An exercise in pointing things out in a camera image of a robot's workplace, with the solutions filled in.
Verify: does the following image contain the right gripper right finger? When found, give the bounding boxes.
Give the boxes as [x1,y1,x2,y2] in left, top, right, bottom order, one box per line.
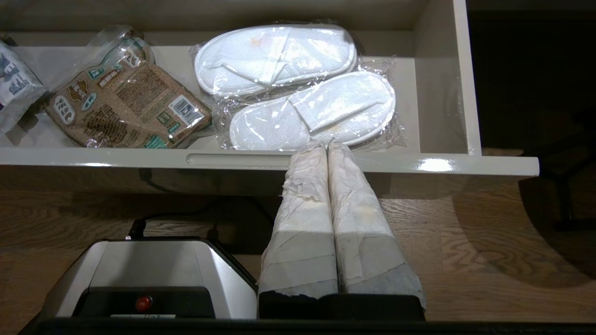
[327,140,427,310]

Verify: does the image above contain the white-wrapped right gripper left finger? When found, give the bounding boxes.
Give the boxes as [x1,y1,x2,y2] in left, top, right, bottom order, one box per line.
[258,140,339,298]

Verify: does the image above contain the bagged white slippers showing straps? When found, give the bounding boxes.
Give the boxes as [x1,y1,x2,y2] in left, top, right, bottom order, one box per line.
[217,56,406,152]

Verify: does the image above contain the wide cream cabinet drawer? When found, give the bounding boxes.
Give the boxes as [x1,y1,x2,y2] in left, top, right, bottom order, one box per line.
[0,0,541,178]

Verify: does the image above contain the brown printed snack packet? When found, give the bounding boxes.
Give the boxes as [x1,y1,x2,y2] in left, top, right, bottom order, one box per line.
[41,24,214,150]

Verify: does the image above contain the white blue-patterned tissue packet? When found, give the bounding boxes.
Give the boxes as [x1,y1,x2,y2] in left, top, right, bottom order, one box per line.
[0,38,48,135]

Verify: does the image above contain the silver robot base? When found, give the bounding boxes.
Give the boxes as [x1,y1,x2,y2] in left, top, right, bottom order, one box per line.
[37,236,258,322]

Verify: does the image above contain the bagged white slippers showing soles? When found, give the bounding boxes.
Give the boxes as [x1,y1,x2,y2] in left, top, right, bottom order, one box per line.
[191,21,359,101]

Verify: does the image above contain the white handwritten label sticker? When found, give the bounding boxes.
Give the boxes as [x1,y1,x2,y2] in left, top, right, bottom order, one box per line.
[110,314,177,320]

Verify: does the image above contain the black metal chair base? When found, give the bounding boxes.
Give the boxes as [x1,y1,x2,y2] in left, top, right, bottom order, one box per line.
[515,107,596,233]

